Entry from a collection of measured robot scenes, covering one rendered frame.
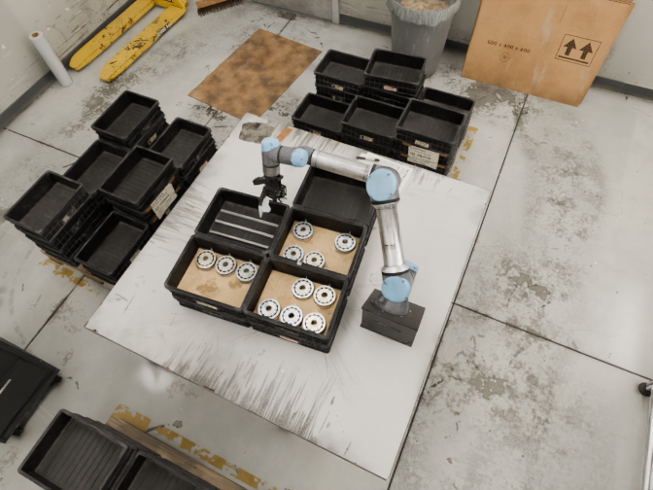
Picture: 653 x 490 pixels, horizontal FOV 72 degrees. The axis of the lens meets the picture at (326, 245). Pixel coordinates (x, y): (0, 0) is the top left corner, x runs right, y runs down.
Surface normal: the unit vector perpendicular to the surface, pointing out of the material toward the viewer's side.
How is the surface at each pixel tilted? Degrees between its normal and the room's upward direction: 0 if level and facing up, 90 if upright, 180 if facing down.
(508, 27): 79
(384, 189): 40
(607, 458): 0
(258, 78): 2
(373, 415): 0
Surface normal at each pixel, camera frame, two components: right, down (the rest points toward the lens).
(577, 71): -0.44, 0.62
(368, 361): -0.04, -0.51
